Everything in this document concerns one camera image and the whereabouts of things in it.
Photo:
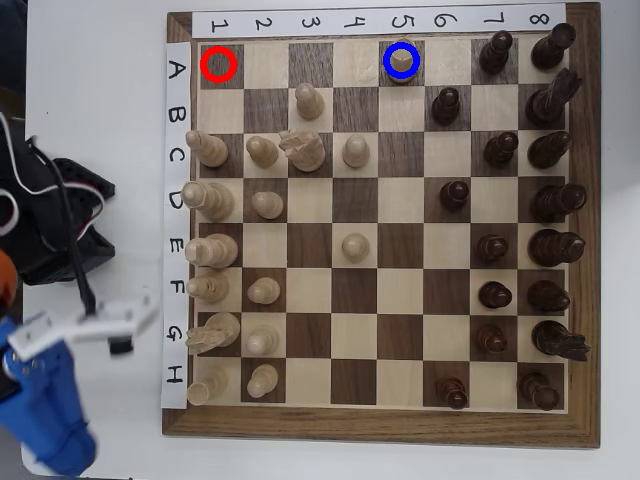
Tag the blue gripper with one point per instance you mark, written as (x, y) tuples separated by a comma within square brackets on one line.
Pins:
[(60, 434)]

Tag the light wooden rook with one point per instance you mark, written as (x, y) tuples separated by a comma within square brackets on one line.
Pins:
[(207, 385), (401, 62)]

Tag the black perforated arm base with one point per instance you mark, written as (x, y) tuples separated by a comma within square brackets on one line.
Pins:
[(87, 172)]

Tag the black and orange robot arm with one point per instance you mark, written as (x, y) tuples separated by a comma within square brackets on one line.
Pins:
[(40, 240)]

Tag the light wooden knight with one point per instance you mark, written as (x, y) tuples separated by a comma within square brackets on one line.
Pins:
[(215, 332), (302, 150)]

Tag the light wooden pawn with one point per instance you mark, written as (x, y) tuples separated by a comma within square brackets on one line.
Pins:
[(355, 247), (263, 291), (261, 341), (267, 205), (262, 152), (262, 381), (355, 151), (308, 102)]

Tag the light wooden bishop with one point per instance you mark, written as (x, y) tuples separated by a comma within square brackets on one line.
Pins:
[(209, 287), (212, 150)]

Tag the light wooden king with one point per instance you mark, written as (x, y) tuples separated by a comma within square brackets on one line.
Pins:
[(212, 250)]

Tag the white paper strip with letters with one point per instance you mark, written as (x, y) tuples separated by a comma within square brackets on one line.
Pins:
[(175, 225)]

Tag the light wooden queen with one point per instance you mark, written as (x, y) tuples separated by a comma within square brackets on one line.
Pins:
[(210, 200)]

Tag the wooden chessboard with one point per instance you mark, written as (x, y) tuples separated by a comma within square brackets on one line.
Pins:
[(380, 427)]

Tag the dark wooden pawn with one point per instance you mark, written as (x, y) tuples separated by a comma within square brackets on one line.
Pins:
[(489, 339), (495, 295), (454, 195), (500, 149), (495, 52), (446, 106), (491, 249), (451, 392)]

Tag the dark wooden rook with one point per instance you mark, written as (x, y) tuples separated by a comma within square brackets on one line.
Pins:
[(537, 391), (552, 47)]

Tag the dark wooden knight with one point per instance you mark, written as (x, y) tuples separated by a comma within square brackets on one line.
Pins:
[(555, 339), (550, 100)]

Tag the dark wooden bishop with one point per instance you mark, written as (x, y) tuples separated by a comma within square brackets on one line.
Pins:
[(548, 296), (549, 150)]

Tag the white paper strip with numbers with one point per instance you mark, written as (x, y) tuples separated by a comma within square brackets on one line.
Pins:
[(350, 22)]

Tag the dark wooden king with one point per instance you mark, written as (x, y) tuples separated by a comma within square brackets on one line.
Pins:
[(555, 247)]

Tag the dark wooden queen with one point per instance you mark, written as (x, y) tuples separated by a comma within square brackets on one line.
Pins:
[(557, 202)]

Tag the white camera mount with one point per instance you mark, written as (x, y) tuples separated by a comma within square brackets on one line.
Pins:
[(115, 315)]

